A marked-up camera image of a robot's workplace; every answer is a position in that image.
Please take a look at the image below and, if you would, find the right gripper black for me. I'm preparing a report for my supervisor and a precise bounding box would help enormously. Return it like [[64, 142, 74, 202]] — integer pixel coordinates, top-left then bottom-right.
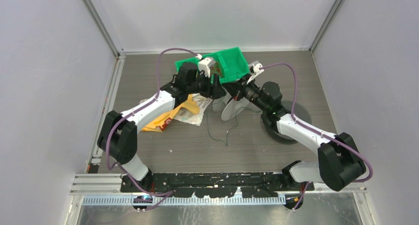
[[223, 73, 269, 112]]

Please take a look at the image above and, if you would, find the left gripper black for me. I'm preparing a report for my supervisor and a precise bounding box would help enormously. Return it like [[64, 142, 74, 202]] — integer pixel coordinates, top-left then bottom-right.
[[187, 70, 226, 100]]

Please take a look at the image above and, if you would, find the white plastic cable spool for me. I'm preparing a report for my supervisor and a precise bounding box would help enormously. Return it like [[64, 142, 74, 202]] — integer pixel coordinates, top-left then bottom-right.
[[212, 93, 251, 121]]

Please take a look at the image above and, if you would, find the dark green wire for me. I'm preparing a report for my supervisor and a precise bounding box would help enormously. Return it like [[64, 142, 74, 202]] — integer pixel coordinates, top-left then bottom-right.
[[206, 105, 262, 147]]

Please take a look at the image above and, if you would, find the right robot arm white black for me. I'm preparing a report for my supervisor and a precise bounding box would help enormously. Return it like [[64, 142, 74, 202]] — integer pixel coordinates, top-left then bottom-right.
[[223, 74, 372, 191]]

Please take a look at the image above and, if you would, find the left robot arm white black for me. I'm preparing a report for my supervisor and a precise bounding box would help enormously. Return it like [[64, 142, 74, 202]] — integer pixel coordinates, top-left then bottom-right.
[[97, 57, 226, 192]]

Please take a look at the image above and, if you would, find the floral patterned cloth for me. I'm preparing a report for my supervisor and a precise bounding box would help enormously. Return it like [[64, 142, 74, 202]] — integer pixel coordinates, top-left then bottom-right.
[[139, 92, 213, 127]]

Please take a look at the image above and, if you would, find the green three-compartment bin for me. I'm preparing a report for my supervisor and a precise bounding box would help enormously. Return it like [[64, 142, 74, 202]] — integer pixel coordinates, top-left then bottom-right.
[[174, 46, 251, 85]]

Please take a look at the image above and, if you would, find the yellow snack bag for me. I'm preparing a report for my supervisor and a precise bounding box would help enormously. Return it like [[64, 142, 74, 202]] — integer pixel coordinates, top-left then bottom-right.
[[142, 94, 200, 132]]

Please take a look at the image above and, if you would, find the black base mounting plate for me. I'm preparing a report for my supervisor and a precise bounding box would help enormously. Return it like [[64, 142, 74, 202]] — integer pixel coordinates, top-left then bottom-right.
[[138, 172, 314, 198]]

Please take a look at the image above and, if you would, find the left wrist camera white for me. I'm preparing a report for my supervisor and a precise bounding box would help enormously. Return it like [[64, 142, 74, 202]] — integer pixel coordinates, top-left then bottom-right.
[[198, 57, 216, 78]]

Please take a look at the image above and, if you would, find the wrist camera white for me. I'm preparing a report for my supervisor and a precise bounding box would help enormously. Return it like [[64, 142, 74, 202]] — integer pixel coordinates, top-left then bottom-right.
[[247, 61, 264, 84], [198, 57, 216, 78]]

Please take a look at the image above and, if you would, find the red wire bundle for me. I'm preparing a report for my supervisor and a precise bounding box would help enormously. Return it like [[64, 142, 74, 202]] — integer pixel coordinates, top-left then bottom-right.
[[209, 63, 224, 79]]

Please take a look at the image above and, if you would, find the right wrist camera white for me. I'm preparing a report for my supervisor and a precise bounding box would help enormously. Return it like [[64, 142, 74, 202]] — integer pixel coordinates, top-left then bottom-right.
[[247, 61, 264, 84]]

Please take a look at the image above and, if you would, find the dark grey cable spool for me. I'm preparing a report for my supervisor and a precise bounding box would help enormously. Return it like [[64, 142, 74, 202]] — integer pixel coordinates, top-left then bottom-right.
[[261, 100, 318, 145]]

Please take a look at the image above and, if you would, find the white slotted cable duct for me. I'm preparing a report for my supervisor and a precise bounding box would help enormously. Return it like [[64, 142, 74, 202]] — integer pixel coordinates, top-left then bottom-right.
[[82, 196, 287, 207]]

